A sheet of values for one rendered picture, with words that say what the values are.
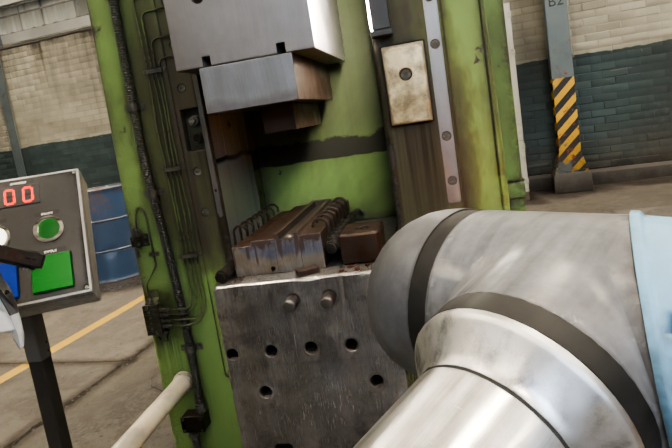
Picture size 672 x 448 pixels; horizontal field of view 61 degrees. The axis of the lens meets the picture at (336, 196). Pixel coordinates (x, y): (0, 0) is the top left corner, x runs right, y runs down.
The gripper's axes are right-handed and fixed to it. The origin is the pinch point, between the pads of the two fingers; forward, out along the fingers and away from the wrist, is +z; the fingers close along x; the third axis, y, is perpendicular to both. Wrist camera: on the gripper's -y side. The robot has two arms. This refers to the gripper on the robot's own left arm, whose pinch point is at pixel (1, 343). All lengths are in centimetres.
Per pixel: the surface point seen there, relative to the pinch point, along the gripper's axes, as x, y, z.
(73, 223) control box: -8.4, -22.9, -15.7
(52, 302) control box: -8.0, -14.6, -1.6
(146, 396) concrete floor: -137, -123, 93
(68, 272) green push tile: -5.3, -17.6, -6.9
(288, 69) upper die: 33, -50, -40
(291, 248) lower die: 27, -47, -3
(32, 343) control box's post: -22.6, -16.5, 9.1
